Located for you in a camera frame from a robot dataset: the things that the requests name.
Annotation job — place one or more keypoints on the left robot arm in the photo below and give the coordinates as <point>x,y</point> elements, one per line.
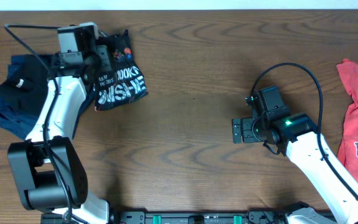
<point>47,171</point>

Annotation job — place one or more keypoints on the navy blue folded shirt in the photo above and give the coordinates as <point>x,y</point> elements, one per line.
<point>17,122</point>

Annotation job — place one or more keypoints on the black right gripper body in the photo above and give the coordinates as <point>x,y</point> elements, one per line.
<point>253,130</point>

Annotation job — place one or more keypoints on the black orange-patterned jersey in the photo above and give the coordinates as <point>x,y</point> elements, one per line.
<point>123,82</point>

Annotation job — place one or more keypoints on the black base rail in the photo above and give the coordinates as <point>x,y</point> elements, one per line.
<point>262,217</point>

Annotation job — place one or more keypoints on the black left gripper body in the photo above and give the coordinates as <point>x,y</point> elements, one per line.
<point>99,63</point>

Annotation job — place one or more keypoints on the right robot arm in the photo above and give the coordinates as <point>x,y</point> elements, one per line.
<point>297,137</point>

